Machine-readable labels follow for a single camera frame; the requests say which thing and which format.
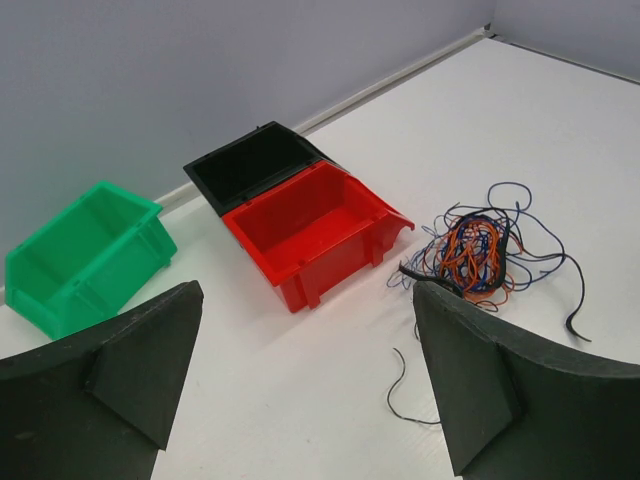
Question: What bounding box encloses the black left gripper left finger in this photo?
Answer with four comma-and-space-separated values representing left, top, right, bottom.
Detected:
1, 281, 204, 479

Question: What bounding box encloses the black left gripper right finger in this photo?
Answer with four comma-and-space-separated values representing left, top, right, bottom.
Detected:
413, 282, 639, 479

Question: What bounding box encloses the thin black wire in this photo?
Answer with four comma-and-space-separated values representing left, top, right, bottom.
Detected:
386, 347, 442, 426

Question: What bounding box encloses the black ribbon cable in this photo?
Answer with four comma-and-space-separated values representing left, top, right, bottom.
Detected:
398, 204, 591, 343

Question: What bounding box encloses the blue thin wire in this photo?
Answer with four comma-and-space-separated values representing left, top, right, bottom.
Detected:
387, 181, 571, 296

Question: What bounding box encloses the green plastic bin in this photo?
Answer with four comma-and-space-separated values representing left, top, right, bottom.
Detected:
5, 182, 177, 340

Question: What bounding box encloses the black plastic bin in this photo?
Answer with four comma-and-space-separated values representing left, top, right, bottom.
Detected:
184, 121, 335, 217

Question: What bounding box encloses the red plastic bin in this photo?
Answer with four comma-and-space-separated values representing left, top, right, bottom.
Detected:
222, 161, 415, 313

